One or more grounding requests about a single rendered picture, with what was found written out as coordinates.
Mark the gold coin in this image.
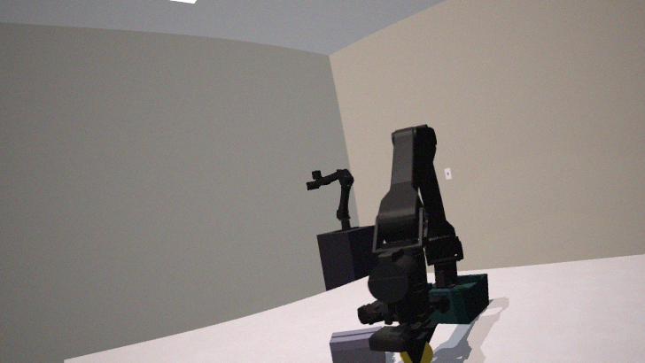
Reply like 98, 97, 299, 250
400, 342, 433, 363

